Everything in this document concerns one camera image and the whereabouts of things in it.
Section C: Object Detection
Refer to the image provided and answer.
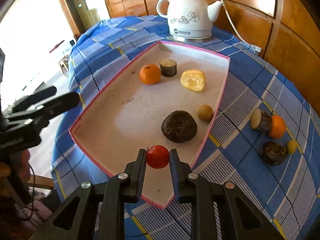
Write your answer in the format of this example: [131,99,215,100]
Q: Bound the dark oblong fruit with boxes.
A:
[259,141,288,166]

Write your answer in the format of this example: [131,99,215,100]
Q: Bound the small tan round fruit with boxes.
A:
[286,140,297,155]
[197,105,214,122]

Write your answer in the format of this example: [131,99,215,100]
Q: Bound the large orange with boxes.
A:
[268,115,286,139]

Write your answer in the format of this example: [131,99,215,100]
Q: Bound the dark cut log piece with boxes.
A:
[250,108,272,133]

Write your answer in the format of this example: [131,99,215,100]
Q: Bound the small red tomato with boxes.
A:
[146,145,169,169]

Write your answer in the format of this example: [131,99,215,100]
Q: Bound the dark round fruit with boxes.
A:
[161,111,197,144]

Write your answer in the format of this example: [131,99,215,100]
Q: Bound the orange with stem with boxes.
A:
[139,64,161,85]

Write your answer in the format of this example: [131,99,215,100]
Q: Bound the pale-topped cut log piece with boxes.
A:
[159,59,177,77]

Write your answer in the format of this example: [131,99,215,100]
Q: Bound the yellow apple-like fruit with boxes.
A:
[180,69,206,93]

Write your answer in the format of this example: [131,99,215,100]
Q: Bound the person's left hand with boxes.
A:
[1,150,31,197]

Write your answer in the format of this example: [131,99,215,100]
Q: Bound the wooden framed doorway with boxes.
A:
[59,0,110,39]

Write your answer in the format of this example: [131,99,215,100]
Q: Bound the pink-rimmed white tray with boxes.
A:
[68,40,231,210]

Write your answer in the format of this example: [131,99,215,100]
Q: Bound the white ceramic electric kettle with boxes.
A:
[156,0,224,40]

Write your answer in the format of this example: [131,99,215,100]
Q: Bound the white kettle power cord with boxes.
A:
[194,0,263,54]

